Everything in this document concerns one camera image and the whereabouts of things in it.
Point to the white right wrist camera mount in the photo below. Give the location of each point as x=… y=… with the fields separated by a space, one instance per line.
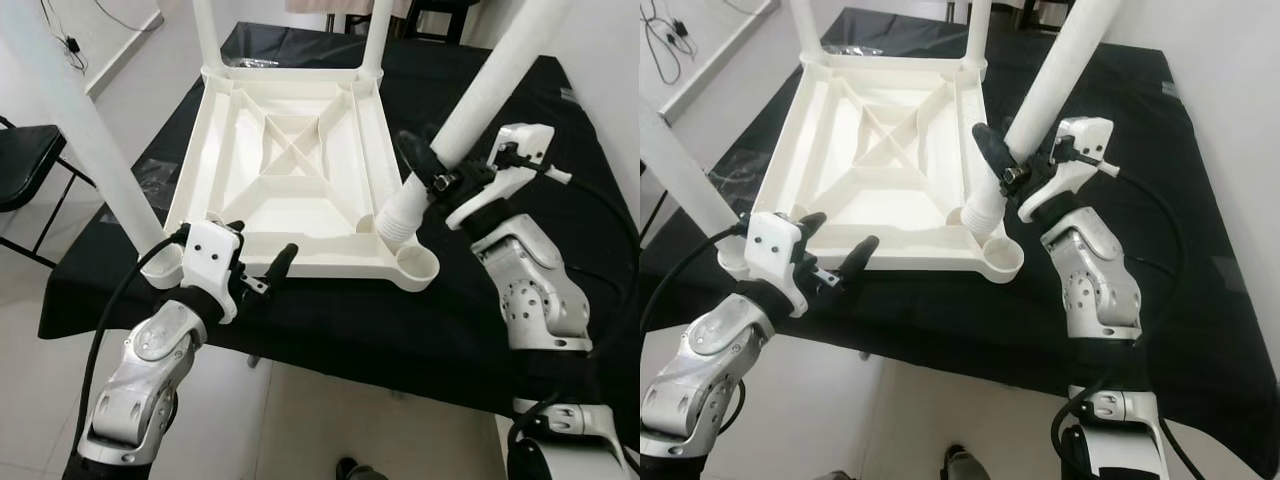
x=1085 y=135
x=520 y=140

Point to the black tablecloth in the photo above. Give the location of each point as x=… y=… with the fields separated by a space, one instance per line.
x=1000 y=320
x=400 y=340

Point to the white plastic table top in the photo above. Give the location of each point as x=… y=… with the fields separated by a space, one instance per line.
x=300 y=215
x=880 y=200

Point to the clear tape cross patch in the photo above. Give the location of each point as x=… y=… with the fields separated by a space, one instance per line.
x=730 y=180
x=155 y=185

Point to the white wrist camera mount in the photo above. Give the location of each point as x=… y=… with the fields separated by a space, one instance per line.
x=1085 y=135
x=520 y=140
x=210 y=250
x=772 y=240

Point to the clear tape strip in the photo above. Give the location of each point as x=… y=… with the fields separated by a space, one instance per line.
x=860 y=50
x=260 y=62

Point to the grey tape piece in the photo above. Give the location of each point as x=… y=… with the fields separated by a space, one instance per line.
x=567 y=95
x=1167 y=88

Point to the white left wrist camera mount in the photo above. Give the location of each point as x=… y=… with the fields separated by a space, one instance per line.
x=210 y=250
x=772 y=240

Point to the grey robot right leg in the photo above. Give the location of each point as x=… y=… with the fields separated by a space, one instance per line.
x=358 y=470
x=965 y=465

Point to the black folding chair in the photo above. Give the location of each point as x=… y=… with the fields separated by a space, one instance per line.
x=25 y=160

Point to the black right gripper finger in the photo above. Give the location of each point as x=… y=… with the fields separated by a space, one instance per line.
x=996 y=152
x=420 y=160

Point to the beige woven cloth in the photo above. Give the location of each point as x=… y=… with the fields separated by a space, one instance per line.
x=340 y=5

